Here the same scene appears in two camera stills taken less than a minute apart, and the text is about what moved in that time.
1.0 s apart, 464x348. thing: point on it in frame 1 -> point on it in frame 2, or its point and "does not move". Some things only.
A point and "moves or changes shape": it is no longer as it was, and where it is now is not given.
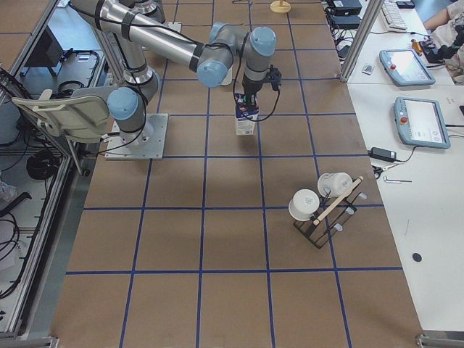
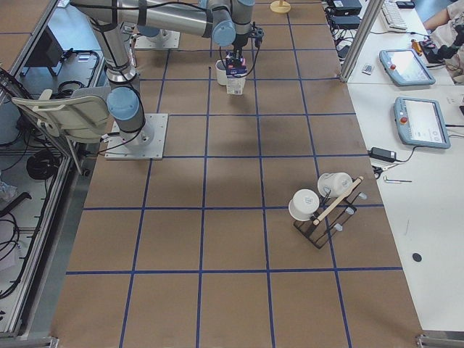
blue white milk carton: x=246 y=119 moves or changes shape
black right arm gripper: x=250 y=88 -> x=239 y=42
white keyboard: x=392 y=17 does not move
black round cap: x=417 y=257 does not move
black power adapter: x=383 y=154 does not move
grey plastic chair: x=85 y=115 does not move
